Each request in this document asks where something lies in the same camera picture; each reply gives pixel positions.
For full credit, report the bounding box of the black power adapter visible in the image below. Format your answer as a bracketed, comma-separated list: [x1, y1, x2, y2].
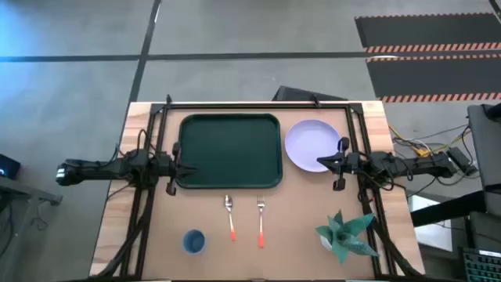
[446, 146, 479, 176]

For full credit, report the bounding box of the black metal rig frame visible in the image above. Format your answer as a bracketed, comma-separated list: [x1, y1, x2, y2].
[92, 93, 426, 282]

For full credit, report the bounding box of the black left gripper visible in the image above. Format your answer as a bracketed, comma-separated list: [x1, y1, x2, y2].
[158, 142, 199, 196]

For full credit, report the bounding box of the dark green plastic tray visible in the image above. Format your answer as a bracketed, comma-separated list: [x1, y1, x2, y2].
[177, 113, 284, 190]

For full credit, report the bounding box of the metal spoon orange handle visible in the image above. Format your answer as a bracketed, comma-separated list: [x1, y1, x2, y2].
[224, 194, 237, 243]

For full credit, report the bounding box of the grey side table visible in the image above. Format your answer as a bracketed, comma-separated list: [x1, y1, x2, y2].
[0, 175, 63, 282]

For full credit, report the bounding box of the grey desk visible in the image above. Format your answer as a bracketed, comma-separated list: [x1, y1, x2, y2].
[467, 102, 501, 196]

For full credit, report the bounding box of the black monitor behind table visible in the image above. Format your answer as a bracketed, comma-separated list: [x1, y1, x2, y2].
[272, 85, 348, 102]

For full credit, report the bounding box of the blue plastic cup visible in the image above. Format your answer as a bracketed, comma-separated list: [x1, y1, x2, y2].
[182, 229, 207, 255]

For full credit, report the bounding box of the lilac round plate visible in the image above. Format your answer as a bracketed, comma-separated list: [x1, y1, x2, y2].
[284, 118, 342, 174]

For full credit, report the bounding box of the yellow cable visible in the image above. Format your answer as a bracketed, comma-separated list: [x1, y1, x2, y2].
[388, 125, 471, 158]

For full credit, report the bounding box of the black device blue light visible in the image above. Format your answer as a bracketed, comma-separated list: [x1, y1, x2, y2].
[0, 154, 22, 180]

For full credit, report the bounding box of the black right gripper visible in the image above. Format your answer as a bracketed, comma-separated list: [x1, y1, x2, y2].
[315, 136, 360, 192]

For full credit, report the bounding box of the black mat orange striped edge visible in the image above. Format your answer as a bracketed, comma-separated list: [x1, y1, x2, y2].
[366, 53, 501, 104]
[354, 12, 501, 54]

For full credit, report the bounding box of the black keyboard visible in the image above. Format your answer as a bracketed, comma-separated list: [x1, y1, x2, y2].
[457, 246, 501, 282]

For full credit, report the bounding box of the metal fork orange handle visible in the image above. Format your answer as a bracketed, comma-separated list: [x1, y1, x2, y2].
[256, 195, 266, 249]

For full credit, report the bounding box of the green artificial plant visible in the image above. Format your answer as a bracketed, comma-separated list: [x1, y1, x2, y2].
[315, 209, 381, 266]

